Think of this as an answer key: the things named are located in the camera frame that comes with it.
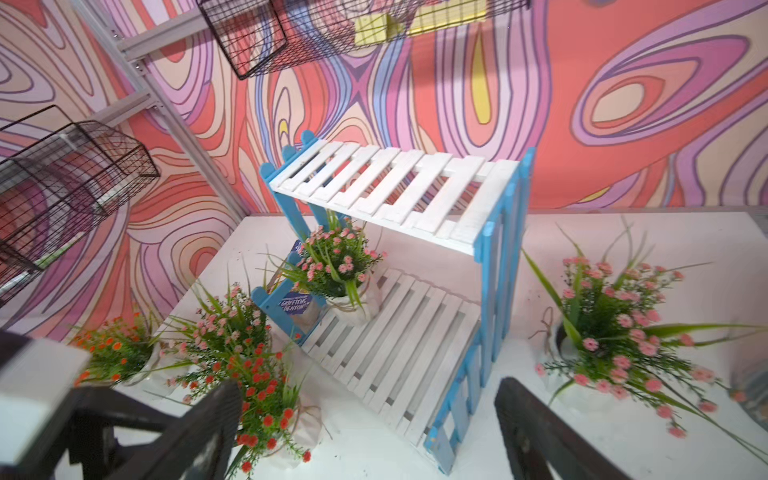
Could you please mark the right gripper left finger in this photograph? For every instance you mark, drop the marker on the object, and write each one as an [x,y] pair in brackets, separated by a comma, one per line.
[196,445]

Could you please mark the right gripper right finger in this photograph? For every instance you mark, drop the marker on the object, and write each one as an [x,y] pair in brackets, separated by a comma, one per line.
[540,445]

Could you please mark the pink flower potted plant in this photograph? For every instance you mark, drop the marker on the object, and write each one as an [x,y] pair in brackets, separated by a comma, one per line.
[638,323]
[336,263]
[223,339]

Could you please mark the blue white wooden rack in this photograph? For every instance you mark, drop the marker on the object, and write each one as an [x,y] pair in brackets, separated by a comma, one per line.
[422,362]

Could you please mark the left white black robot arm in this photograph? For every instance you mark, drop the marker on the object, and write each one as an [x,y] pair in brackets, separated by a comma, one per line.
[44,416]

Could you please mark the red flower potted plant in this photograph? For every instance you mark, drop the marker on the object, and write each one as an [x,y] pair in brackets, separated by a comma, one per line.
[267,420]

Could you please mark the orange flower potted plant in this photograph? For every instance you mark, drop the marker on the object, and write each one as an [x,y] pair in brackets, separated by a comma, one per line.
[119,350]

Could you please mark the blue treehouse book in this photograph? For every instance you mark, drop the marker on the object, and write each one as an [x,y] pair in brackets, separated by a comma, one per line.
[302,310]

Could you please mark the yellow sponge in basket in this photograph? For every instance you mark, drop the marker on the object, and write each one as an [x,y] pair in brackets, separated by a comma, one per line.
[447,14]

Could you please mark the small yellow block in basket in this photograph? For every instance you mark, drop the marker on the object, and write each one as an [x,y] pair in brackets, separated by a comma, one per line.
[376,28]

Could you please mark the black wire basket left wall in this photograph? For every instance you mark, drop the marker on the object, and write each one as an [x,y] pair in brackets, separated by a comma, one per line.
[58,183]

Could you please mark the black wire basket wall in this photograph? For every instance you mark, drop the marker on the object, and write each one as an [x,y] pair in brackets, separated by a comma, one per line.
[58,183]
[260,37]

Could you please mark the black wire basket back wall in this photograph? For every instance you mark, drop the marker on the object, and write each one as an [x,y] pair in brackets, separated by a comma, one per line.
[260,37]

